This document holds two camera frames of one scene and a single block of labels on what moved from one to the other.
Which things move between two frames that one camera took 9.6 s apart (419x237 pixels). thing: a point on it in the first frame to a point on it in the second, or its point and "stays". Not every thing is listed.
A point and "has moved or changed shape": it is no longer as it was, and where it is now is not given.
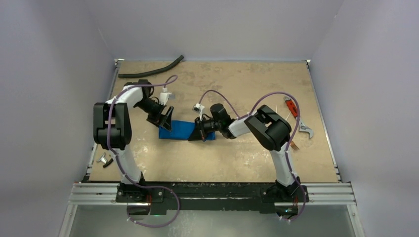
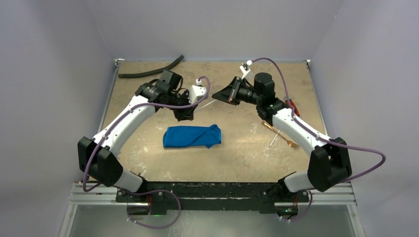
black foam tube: [152, 72] stays
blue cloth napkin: [181, 130] has moved or changed shape
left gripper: [159, 119] to [187, 114]
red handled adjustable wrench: [293, 107] stays
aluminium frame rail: [88, 194] stays
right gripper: [201, 128] to [234, 92]
